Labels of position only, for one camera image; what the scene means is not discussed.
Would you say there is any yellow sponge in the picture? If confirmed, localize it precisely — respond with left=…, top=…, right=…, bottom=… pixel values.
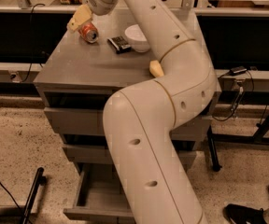
left=149, top=60, right=164, bottom=77

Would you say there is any middle grey drawer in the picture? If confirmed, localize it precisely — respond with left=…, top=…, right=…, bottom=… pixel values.
left=63, top=145, right=196, bottom=170

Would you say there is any black table leg right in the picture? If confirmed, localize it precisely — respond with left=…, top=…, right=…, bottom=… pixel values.
left=207, top=127, right=221, bottom=172

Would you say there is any grey drawer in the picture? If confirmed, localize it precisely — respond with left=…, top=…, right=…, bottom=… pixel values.
left=44, top=107, right=211, bottom=141
left=63, top=145, right=196, bottom=170
left=64, top=163, right=137, bottom=224

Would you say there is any black stand leg left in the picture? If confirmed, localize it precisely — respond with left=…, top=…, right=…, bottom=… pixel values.
left=20, top=167, right=47, bottom=224

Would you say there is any grey drawer cabinet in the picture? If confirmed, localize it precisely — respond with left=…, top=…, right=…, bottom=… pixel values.
left=34, top=7, right=222, bottom=224

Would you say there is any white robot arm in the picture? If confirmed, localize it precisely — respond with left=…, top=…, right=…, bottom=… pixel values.
left=67, top=0, right=217, bottom=224

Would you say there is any bottom grey drawer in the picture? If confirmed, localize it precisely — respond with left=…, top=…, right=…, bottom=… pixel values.
left=64, top=163, right=137, bottom=224

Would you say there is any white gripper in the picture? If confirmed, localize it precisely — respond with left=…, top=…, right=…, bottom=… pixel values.
left=67, top=0, right=118, bottom=32

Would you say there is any black power adapter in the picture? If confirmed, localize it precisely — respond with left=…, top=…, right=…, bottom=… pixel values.
left=230, top=66, right=247, bottom=76

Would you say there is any black snack packet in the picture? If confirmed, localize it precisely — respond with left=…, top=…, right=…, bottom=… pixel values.
left=107, top=36, right=132, bottom=54

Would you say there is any orange soda can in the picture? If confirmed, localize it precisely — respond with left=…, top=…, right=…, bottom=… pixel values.
left=78, top=22, right=99, bottom=44

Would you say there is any white bowl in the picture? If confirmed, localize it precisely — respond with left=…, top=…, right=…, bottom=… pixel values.
left=124, top=24, right=150, bottom=52

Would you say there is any top grey drawer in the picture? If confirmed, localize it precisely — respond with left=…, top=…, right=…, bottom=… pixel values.
left=44, top=107, right=211, bottom=141

